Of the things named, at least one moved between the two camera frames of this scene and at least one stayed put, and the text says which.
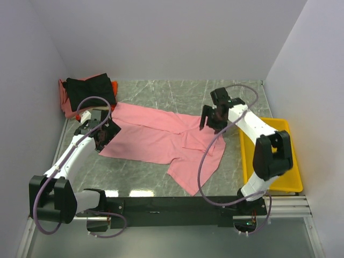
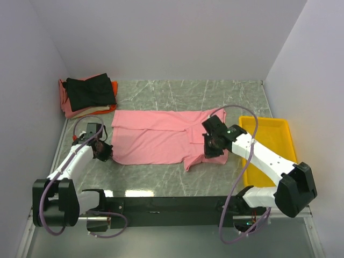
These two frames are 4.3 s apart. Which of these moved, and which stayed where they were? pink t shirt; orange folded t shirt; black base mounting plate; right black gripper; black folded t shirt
Moved: right black gripper; pink t shirt
Stayed: black base mounting plate; black folded t shirt; orange folded t shirt
